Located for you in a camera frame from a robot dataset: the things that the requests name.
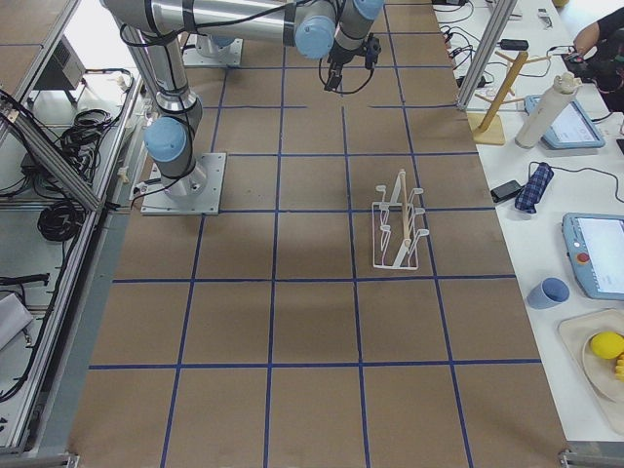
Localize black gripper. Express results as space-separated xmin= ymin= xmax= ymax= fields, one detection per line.
xmin=324 ymin=47 xmax=356 ymax=91

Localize blue cup on desk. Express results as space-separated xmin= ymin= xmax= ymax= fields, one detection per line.
xmin=526 ymin=277 xmax=569 ymax=310

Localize wooden mug tree stand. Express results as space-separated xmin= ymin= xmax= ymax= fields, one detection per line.
xmin=467 ymin=51 xmax=550 ymax=145

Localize black power adapter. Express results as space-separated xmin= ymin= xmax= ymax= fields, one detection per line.
xmin=499 ymin=39 xmax=529 ymax=51

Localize black phone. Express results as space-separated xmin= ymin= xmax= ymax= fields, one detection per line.
xmin=490 ymin=180 xmax=524 ymax=204

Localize blue checkered folded umbrella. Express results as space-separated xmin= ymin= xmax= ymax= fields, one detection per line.
xmin=514 ymin=163 xmax=554 ymax=215

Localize blue teach pendant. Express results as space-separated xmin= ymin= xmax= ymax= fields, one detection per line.
xmin=525 ymin=93 xmax=605 ymax=150
xmin=562 ymin=213 xmax=623 ymax=300

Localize person in black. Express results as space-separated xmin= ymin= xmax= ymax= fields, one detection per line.
xmin=573 ymin=8 xmax=623 ymax=111

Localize beige tray on desk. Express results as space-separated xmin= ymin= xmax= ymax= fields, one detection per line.
xmin=558 ymin=309 xmax=623 ymax=435

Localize yellow toy lemon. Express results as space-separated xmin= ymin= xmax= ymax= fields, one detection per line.
xmin=589 ymin=331 xmax=624 ymax=360

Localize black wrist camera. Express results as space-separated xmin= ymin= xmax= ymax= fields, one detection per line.
xmin=365 ymin=33 xmax=381 ymax=71

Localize aluminium frame post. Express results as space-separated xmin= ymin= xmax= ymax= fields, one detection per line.
xmin=456 ymin=0 xmax=517 ymax=110

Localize coiled black cables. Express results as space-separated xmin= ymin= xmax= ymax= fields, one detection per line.
xmin=37 ymin=200 xmax=85 ymax=243

